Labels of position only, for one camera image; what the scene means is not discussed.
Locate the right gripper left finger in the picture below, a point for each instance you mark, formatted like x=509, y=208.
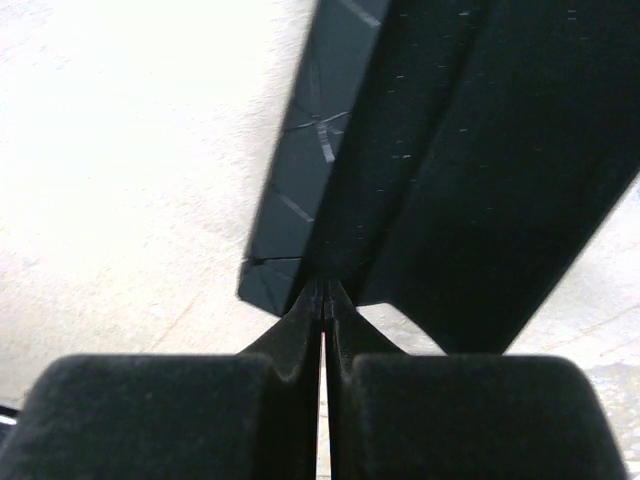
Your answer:
x=251, y=415

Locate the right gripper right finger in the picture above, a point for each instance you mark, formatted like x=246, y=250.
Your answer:
x=393, y=415

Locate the black glasses case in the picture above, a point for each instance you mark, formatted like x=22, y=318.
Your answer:
x=448, y=158

